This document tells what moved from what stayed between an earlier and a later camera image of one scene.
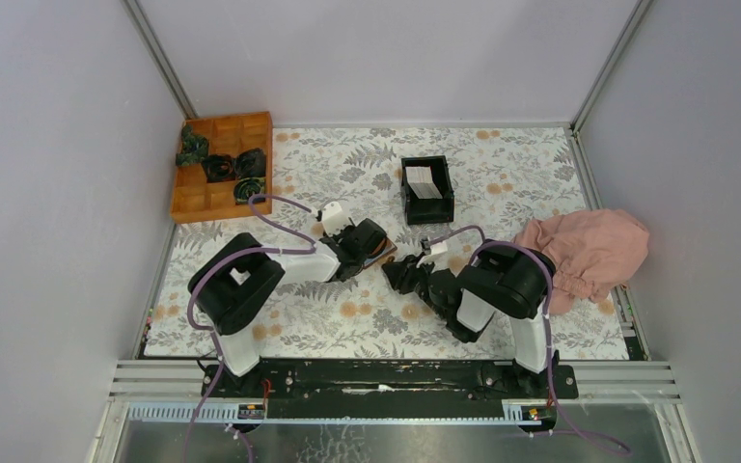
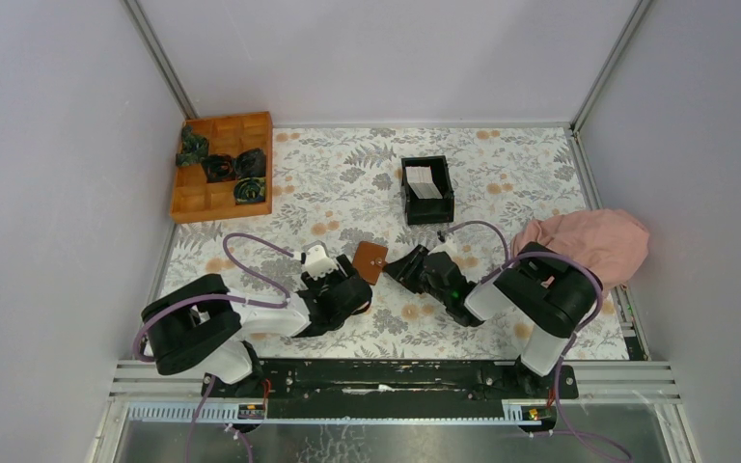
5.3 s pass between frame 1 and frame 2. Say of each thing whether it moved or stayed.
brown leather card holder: moved
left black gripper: moved
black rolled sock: stayed
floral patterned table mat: stayed
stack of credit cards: stayed
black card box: stayed
